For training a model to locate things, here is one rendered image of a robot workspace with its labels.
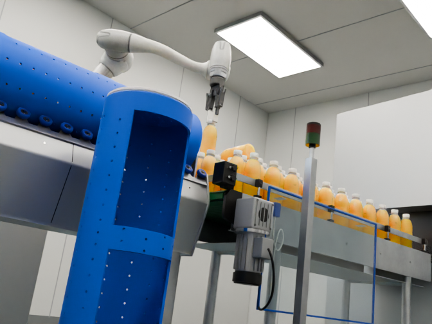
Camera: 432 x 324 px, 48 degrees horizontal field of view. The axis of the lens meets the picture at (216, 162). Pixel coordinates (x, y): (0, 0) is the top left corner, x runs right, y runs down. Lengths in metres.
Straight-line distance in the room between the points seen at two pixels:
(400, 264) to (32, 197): 2.01
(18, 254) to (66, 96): 0.85
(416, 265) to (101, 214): 2.10
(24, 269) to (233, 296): 4.74
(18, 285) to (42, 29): 3.43
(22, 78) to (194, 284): 4.82
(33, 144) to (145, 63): 4.39
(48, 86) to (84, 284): 0.69
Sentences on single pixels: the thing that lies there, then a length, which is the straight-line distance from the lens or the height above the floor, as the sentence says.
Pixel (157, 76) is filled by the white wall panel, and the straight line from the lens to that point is 6.05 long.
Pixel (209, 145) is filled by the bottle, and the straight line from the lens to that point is 2.32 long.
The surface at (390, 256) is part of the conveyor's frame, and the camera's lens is 2.83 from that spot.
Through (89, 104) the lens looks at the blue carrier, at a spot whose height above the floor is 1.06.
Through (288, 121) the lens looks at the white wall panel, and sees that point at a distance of 7.35.
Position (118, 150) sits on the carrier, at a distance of 1.41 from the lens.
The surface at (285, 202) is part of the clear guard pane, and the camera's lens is 2.10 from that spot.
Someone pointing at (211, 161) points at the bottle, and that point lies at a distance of 2.17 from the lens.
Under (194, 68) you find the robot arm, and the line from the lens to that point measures 2.66.
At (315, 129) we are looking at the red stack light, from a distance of 2.14.
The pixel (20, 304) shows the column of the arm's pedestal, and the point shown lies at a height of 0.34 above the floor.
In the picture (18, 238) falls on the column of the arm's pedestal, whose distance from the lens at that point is 2.30.
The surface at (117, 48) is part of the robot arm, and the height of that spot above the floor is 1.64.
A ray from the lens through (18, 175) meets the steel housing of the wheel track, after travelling 1.65.
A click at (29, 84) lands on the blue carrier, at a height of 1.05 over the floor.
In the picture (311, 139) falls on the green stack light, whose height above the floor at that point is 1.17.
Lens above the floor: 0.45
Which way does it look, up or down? 16 degrees up
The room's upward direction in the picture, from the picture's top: 7 degrees clockwise
